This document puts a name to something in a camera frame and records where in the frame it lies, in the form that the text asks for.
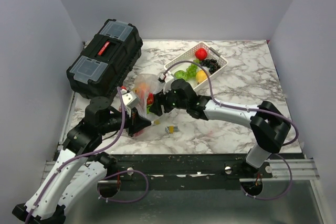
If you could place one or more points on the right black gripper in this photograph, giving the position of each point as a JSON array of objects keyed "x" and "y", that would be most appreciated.
[{"x": 159, "y": 99}]

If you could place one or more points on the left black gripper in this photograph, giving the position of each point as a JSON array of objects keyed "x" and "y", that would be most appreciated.
[{"x": 136, "y": 123}]

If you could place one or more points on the clear plastic bag of fruits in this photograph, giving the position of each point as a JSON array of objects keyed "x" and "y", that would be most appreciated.
[{"x": 142, "y": 86}]

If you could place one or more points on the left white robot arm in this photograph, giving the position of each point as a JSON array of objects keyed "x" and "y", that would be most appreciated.
[{"x": 60, "y": 166}]

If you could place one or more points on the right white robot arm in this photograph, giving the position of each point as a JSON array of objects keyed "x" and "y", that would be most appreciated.
[{"x": 269, "y": 126}]

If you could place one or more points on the red fake fruit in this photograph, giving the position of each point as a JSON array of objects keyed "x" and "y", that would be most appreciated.
[{"x": 150, "y": 99}]

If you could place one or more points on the green fake apple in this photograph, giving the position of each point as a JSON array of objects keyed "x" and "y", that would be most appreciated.
[{"x": 181, "y": 74}]

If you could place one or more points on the green fake grape bunch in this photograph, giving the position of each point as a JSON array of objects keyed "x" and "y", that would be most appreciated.
[{"x": 191, "y": 71}]

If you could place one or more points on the red fake apple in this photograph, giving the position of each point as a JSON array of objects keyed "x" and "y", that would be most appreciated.
[{"x": 201, "y": 54}]

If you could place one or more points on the dark purple fake grapes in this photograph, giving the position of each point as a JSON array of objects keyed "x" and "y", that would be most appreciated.
[{"x": 211, "y": 64}]

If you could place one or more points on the yellow hex key set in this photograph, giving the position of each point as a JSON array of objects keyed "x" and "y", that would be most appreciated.
[{"x": 171, "y": 129}]

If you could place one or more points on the black plastic toolbox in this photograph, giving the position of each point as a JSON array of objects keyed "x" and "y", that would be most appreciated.
[{"x": 106, "y": 61}]

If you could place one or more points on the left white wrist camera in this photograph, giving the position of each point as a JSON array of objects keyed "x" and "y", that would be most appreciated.
[{"x": 129, "y": 98}]

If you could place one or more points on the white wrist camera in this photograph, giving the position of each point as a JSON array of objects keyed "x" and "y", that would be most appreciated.
[
  {"x": 129, "y": 98},
  {"x": 165, "y": 81}
]

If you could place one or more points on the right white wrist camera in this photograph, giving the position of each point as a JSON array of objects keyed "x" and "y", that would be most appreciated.
[{"x": 165, "y": 81}]

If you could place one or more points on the black metal mounting rail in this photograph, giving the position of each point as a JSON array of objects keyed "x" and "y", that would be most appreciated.
[{"x": 132, "y": 172}]

